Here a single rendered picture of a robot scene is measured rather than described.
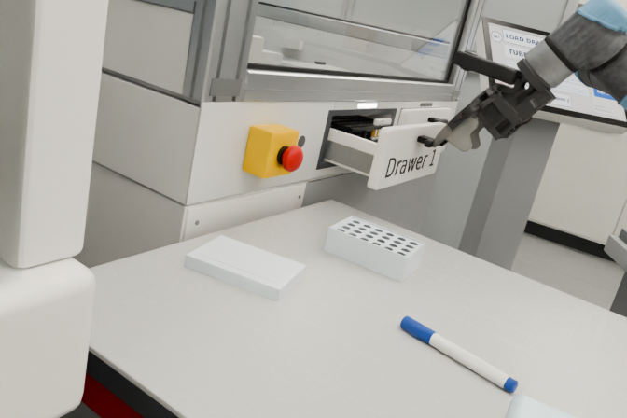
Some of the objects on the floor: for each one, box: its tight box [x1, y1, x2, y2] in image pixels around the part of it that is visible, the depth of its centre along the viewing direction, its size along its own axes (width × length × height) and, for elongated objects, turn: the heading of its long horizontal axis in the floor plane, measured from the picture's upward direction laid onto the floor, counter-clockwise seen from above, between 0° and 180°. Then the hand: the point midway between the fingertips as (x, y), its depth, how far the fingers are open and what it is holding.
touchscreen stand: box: [458, 118, 560, 271], centre depth 196 cm, size 50×45×102 cm
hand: (439, 138), depth 105 cm, fingers closed on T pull, 3 cm apart
